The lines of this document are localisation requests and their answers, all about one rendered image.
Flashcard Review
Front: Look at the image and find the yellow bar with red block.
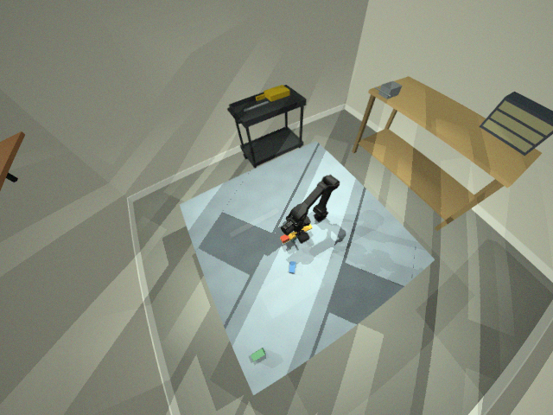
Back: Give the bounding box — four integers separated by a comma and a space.
280, 225, 313, 244

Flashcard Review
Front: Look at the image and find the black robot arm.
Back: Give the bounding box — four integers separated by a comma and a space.
281, 175, 340, 236

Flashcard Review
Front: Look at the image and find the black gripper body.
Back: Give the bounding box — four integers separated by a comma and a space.
286, 216, 310, 244

